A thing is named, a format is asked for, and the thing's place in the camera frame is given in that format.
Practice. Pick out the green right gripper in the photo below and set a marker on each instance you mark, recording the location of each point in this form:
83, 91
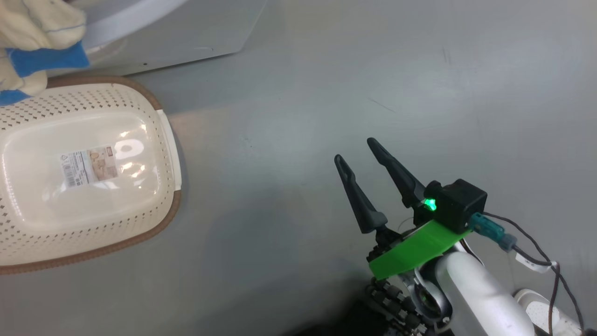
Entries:
419, 249

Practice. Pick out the cream garment with blue trim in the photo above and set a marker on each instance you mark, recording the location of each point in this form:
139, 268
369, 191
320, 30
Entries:
42, 23

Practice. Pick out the white perforated robot base part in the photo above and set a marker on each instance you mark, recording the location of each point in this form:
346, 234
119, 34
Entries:
543, 312

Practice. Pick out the white front-load washing machine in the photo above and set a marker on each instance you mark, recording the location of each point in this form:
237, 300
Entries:
186, 28

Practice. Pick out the paper product label in basket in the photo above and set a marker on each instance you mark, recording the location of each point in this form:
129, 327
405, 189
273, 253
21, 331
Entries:
88, 167

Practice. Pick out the cream perforated basket brown rim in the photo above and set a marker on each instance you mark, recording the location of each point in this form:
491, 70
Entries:
93, 116

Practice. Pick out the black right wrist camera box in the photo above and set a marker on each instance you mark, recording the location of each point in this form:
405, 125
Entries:
459, 203

